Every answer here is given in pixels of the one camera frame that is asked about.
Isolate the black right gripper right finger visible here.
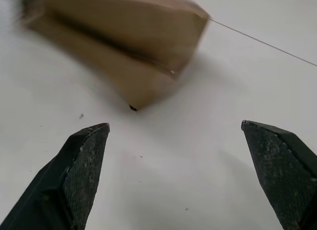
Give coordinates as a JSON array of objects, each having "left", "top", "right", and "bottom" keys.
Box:
[{"left": 241, "top": 119, "right": 317, "bottom": 230}]

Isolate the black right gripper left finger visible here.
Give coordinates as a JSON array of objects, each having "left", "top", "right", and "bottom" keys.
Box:
[{"left": 0, "top": 122, "right": 110, "bottom": 230}]

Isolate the brown cardboard box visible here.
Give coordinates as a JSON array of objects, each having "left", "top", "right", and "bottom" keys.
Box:
[{"left": 17, "top": 0, "right": 211, "bottom": 112}]

